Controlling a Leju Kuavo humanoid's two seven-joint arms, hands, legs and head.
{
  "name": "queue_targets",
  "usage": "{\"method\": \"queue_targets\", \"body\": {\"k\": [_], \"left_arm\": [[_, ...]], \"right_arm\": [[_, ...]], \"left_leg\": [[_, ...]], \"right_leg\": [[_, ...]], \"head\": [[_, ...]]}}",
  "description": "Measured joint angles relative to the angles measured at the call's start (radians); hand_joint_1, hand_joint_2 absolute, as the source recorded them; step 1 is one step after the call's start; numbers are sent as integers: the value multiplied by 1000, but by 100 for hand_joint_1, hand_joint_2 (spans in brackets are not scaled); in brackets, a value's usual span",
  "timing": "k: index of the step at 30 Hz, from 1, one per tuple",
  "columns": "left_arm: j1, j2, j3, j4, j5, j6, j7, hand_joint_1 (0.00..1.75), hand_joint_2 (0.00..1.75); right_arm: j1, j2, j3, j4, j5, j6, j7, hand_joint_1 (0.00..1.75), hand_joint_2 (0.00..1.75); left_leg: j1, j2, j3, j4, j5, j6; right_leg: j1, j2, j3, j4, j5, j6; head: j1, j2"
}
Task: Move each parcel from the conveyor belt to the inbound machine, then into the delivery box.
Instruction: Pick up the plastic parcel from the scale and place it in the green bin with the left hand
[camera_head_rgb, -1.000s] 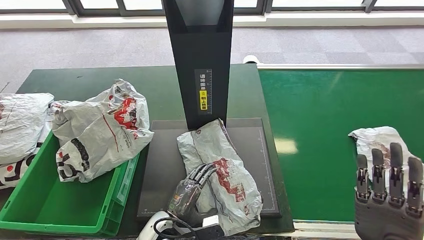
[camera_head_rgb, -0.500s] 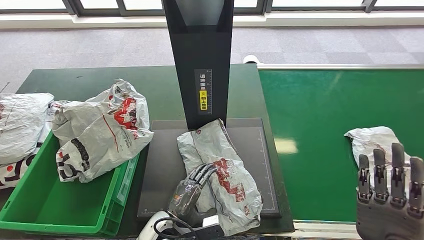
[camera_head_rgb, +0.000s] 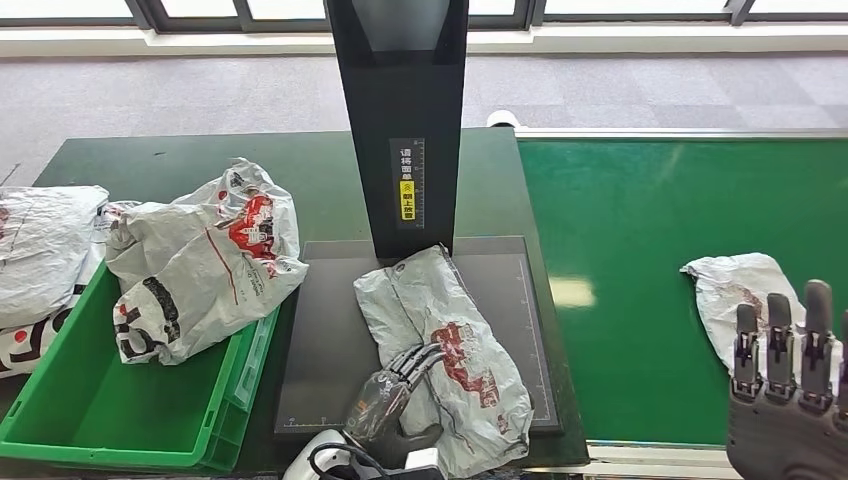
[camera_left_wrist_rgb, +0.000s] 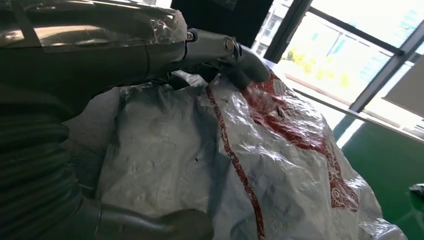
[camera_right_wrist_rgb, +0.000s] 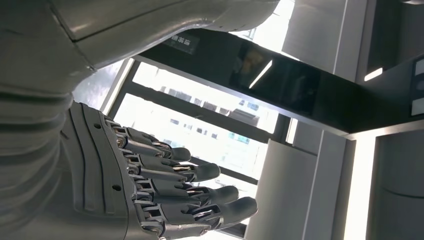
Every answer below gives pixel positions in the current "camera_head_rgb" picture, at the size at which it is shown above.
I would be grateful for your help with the green conveyor belt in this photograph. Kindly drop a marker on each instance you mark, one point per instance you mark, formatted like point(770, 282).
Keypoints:
point(629, 232)

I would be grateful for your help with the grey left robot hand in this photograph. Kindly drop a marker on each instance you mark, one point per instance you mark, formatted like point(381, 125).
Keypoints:
point(381, 414)

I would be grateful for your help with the black inbound scanner machine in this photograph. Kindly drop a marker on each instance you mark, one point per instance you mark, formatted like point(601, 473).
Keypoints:
point(404, 132)

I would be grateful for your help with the aluminium conveyor side rail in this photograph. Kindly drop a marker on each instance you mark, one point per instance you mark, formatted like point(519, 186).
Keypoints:
point(682, 134)
point(649, 460)

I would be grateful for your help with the black yellow instruction label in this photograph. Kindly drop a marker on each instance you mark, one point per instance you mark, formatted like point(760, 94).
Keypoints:
point(407, 185)

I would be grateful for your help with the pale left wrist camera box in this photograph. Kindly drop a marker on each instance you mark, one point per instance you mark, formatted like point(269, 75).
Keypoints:
point(420, 467)

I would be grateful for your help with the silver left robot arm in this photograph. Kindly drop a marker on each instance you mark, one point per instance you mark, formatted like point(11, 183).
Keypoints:
point(311, 460)

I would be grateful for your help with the flat parcel bag black lettering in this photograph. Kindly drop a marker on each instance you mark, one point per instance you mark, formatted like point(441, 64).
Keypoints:
point(20, 344)

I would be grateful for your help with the green plastic crate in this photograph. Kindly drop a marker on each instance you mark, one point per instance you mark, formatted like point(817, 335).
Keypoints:
point(99, 404)

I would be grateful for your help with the parcel bag black-red print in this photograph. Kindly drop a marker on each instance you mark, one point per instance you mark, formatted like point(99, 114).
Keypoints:
point(185, 258)

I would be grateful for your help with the white conveyor roller end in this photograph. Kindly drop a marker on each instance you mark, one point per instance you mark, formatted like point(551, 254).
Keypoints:
point(501, 119)

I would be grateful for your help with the dark green table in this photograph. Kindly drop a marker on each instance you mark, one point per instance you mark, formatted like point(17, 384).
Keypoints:
point(298, 179)

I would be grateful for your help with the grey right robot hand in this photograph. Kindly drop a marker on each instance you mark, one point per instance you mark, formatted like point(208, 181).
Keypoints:
point(788, 430)

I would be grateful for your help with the plain grey parcel bag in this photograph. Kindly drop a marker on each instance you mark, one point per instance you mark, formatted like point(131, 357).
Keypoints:
point(40, 252)

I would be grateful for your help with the long grey parcel bag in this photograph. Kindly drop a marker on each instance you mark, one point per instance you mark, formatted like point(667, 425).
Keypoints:
point(424, 298)

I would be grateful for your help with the short grey parcel bag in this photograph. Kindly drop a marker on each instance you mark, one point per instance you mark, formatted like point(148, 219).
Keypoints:
point(729, 285)

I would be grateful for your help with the dark window frame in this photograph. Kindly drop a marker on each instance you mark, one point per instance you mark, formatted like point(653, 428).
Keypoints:
point(192, 23)

